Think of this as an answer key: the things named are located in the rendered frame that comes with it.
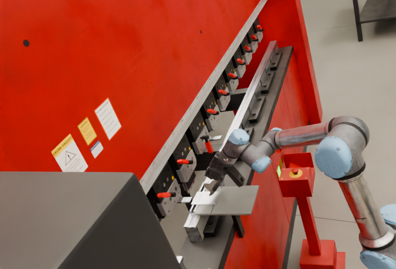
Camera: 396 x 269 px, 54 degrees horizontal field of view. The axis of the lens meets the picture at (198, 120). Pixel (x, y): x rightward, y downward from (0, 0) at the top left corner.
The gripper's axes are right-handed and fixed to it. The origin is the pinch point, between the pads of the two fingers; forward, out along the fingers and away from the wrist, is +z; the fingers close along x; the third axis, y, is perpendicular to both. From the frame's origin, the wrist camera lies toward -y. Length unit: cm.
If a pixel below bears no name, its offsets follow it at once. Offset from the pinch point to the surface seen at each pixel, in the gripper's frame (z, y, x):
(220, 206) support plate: 1.7, -5.6, 5.4
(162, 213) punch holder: -7.8, 15.3, 31.0
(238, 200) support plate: -3.5, -11.8, 2.2
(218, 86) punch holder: -16, 21, -54
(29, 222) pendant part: -99, 22, 108
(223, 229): 12.5, -12.2, 7.5
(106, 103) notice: -47, 47, 34
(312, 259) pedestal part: 56, -78, -41
